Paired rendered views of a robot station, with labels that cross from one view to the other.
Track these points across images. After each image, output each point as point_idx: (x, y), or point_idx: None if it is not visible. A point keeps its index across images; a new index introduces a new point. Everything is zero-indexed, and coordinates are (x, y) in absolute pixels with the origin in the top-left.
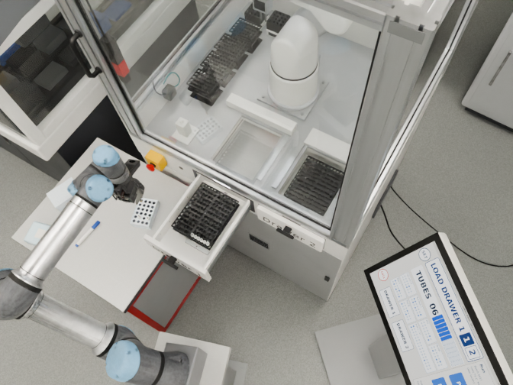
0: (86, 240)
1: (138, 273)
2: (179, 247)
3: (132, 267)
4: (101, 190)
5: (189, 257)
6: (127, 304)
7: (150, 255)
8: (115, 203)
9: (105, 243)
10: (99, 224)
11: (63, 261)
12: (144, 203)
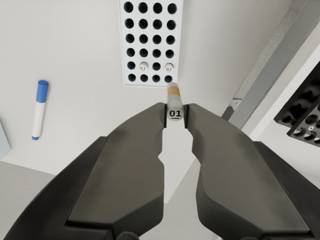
0: (46, 122)
1: (174, 161)
2: (276, 143)
3: (160, 154)
4: None
5: (302, 160)
6: (169, 196)
7: (187, 131)
8: (52, 21)
9: (88, 122)
10: (50, 87)
11: (34, 160)
12: (142, 16)
